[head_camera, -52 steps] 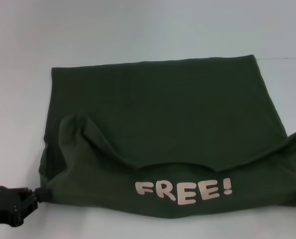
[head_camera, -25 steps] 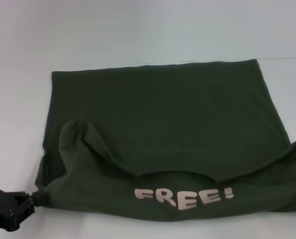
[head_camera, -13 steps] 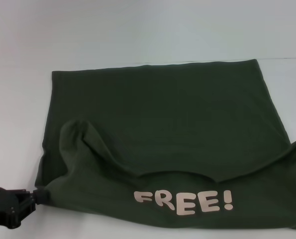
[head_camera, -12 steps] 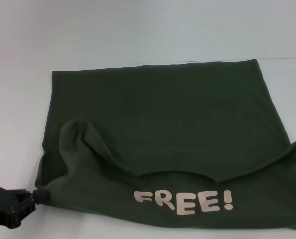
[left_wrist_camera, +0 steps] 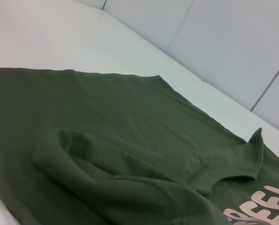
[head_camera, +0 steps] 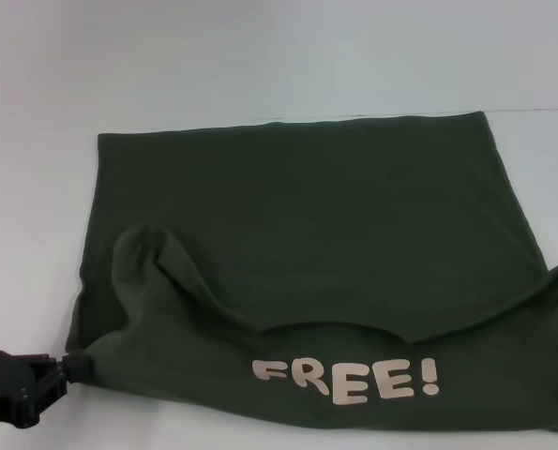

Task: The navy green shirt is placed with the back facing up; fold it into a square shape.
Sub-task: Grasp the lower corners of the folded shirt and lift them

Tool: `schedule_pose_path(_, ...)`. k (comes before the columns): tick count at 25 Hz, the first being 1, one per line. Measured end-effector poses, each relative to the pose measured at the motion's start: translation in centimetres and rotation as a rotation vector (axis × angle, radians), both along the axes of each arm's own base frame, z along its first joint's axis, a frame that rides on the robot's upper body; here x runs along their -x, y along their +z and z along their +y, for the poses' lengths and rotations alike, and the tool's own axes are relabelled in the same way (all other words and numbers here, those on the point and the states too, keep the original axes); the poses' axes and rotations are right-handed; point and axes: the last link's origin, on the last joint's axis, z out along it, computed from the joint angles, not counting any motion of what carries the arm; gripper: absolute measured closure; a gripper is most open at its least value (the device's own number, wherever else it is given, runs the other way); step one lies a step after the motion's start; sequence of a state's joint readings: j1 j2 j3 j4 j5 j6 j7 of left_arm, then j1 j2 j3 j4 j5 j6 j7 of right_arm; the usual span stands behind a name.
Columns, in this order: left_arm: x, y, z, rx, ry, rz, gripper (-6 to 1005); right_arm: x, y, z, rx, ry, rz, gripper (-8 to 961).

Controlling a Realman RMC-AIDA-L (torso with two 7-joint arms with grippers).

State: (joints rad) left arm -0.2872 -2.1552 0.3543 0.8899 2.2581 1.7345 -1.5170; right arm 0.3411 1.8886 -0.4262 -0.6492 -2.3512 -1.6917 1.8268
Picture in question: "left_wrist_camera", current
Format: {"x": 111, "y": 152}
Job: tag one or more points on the dark green shirt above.
{"x": 106, "y": 140}

